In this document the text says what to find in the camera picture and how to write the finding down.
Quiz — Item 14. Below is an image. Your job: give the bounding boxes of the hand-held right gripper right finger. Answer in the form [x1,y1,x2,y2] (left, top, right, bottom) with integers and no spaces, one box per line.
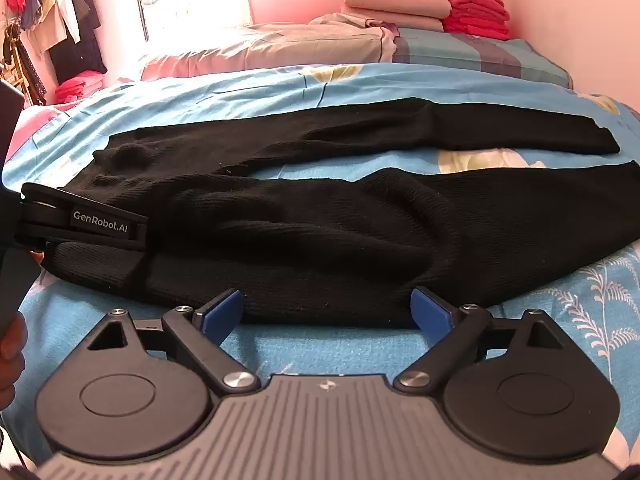
[394,286,568,393]

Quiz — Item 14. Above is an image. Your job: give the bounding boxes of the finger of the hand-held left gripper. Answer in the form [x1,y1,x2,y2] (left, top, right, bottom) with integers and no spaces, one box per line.
[124,248,151,302]

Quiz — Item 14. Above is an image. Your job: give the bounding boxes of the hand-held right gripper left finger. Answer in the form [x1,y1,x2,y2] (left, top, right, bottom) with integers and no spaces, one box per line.
[87,289,261,395]

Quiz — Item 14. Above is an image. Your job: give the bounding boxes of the black knit pants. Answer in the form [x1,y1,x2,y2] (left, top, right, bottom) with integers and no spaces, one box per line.
[47,97,640,331]

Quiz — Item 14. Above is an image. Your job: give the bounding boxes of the person's left hand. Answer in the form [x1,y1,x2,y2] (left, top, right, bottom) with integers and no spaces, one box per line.
[0,311,27,413]

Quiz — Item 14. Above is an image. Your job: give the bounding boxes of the pink fleece blanket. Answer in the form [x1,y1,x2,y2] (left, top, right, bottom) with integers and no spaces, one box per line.
[10,102,76,161]

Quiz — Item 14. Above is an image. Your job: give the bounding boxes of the low stack of red clothes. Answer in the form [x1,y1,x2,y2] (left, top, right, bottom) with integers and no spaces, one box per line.
[54,70,105,105]

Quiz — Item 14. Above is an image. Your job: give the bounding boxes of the blue floral bedsheet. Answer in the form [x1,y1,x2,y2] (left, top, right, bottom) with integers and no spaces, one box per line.
[0,62,640,466]

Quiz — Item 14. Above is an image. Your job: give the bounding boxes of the dark patterned scarf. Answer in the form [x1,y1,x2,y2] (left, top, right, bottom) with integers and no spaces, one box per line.
[20,40,48,106]

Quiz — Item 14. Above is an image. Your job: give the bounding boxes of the hanging black garment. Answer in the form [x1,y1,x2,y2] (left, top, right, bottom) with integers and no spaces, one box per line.
[47,0,108,85]

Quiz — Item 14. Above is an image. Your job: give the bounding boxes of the wooden shelf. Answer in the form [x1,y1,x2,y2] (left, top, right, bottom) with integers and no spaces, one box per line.
[2,25,32,106]

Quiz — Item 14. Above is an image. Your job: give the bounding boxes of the hanging cream shirt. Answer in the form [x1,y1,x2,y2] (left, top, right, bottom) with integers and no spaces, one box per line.
[30,0,82,52]

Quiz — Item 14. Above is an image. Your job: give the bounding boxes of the hanging blue garment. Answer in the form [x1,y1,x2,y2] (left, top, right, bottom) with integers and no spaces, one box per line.
[20,0,47,31]

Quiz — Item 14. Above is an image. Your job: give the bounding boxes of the beige pillow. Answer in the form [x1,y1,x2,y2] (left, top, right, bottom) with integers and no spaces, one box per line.
[140,22,398,83]

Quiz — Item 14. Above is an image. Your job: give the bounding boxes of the blue grey striped pillow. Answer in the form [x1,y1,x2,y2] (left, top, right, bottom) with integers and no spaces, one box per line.
[392,27,573,88]

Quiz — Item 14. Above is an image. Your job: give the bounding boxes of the grey folded cloth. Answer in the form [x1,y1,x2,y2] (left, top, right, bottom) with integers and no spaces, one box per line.
[307,11,401,32]

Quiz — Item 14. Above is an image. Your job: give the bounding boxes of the tall stack of red clothes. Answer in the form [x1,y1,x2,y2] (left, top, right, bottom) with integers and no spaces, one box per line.
[442,0,511,41]

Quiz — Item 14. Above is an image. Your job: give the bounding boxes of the pink folded blanket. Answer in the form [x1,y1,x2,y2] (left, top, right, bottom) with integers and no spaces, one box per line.
[340,0,453,32]

